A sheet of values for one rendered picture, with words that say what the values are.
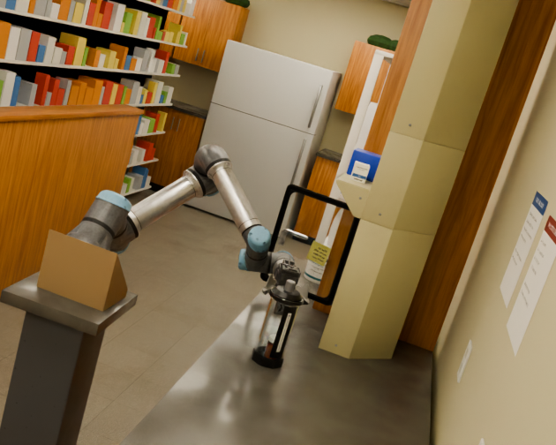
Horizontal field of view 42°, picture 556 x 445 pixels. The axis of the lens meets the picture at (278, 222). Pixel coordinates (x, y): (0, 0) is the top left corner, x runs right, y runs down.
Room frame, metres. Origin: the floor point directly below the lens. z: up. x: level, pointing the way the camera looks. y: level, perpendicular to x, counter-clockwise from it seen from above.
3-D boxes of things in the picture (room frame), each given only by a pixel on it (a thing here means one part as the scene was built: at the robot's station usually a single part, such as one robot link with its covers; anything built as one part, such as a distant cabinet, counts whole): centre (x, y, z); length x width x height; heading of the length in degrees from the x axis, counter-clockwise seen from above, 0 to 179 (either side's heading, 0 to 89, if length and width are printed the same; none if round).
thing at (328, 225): (2.64, -0.14, 1.19); 0.30 x 0.01 x 0.40; 75
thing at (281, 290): (2.07, -0.09, 1.18); 0.09 x 0.09 x 0.07
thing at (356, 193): (2.46, -0.22, 1.46); 0.32 x 0.12 x 0.10; 171
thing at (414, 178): (2.43, -0.40, 1.32); 0.32 x 0.25 x 0.77; 171
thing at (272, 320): (2.07, -0.09, 1.06); 0.11 x 0.11 x 0.21
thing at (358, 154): (2.54, -0.24, 1.55); 0.10 x 0.10 x 0.09; 81
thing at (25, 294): (2.14, 0.56, 0.92); 0.32 x 0.32 x 0.04; 83
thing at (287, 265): (2.23, -0.08, 1.17); 0.12 x 0.08 x 0.09; 6
